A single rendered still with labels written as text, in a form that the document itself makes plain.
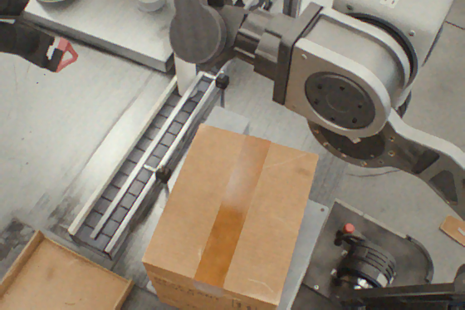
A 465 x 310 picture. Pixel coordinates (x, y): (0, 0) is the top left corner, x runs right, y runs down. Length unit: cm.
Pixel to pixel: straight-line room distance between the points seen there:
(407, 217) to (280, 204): 139
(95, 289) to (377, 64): 81
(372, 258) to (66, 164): 98
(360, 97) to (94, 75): 103
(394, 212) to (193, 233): 147
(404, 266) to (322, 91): 134
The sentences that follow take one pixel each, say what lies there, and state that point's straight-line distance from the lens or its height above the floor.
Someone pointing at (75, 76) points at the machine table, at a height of 83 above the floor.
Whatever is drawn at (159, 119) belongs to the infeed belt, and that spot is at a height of 88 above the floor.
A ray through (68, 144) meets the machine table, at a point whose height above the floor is 83.
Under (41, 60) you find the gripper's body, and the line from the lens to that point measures 98.
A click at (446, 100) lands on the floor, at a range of 266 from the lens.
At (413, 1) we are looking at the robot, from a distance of 63.
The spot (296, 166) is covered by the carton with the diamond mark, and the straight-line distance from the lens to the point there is 92.
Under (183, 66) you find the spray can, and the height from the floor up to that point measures 101.
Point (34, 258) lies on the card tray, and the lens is 122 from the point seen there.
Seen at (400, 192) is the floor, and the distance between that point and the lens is 227.
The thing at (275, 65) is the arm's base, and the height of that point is 146.
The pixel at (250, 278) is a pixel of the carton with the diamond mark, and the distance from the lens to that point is 82.
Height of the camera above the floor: 191
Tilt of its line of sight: 56 degrees down
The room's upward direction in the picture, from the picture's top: straight up
